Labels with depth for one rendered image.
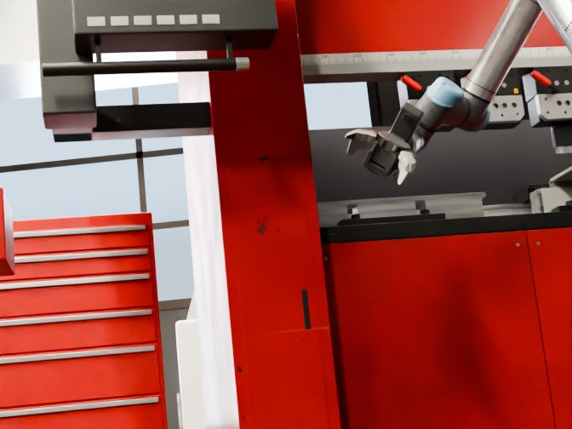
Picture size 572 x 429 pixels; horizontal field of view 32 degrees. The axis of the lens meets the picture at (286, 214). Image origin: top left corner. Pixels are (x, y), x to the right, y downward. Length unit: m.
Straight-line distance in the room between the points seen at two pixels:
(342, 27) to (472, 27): 0.40
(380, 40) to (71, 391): 1.32
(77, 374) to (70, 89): 0.85
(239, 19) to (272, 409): 0.93
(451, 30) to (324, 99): 2.81
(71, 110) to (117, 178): 3.50
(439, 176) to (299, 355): 1.20
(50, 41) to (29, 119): 3.66
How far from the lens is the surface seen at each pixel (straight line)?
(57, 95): 2.28
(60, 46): 2.32
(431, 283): 2.67
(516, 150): 3.58
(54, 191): 5.82
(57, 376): 2.77
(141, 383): 2.76
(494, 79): 2.34
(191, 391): 4.81
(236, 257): 2.47
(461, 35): 3.03
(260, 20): 2.26
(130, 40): 2.25
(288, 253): 2.49
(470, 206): 2.88
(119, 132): 2.56
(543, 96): 3.05
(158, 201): 5.68
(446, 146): 3.49
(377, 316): 2.62
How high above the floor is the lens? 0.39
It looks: 12 degrees up
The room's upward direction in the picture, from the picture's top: 6 degrees counter-clockwise
